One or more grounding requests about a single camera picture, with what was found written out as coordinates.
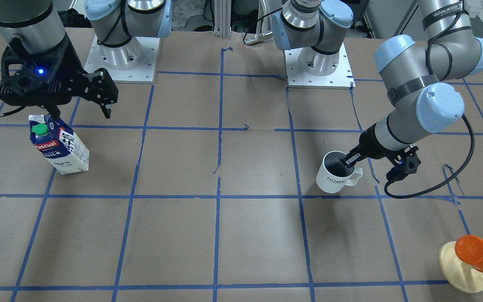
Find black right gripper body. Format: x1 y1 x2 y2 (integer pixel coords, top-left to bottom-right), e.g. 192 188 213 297
0 33 87 119

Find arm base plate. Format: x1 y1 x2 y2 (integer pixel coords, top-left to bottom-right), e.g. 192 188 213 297
284 44 356 89
84 37 161 84

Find orange mug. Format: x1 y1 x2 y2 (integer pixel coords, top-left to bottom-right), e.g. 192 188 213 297
454 235 483 273

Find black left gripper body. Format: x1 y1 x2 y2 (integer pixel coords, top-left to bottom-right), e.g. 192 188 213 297
357 130 421 183

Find blue white milk carton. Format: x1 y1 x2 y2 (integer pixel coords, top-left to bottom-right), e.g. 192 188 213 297
29 114 89 174

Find aluminium frame post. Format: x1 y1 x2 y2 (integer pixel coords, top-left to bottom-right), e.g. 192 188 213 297
213 0 232 39

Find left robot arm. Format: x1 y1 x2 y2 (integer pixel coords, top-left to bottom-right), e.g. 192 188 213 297
271 0 483 182

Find wooden mug tree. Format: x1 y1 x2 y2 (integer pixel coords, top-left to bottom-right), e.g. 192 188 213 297
438 241 483 294

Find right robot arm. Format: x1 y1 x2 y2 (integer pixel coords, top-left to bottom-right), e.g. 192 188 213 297
0 0 172 119

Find white grey mug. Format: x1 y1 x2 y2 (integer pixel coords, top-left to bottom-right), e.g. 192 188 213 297
316 151 364 193

